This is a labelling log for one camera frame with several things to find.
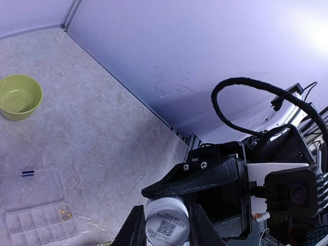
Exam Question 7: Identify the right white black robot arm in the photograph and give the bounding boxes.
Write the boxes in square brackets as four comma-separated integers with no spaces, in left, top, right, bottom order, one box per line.
[142,77,327,245]

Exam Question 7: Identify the orange pills in organizer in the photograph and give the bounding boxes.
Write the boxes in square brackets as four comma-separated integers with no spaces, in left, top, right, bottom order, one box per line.
[58,206,73,221]

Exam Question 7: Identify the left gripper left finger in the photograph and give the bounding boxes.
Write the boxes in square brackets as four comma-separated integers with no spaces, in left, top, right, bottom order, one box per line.
[111,205,146,246]

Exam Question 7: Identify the small white pill bottle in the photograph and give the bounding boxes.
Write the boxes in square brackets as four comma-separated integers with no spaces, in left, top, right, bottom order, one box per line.
[145,197,190,246]

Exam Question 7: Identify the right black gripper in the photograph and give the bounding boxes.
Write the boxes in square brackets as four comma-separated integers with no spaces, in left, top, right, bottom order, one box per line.
[141,141,252,241]

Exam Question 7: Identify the clear plastic pill organizer box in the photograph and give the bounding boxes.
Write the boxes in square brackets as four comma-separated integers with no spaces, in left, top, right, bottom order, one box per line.
[1,169,80,245]

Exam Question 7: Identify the green plastic bowl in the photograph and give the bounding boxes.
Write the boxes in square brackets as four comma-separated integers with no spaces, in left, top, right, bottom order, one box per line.
[1,74,43,121]

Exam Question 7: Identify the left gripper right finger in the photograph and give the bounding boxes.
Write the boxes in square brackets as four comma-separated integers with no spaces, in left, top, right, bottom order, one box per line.
[189,203,226,246]

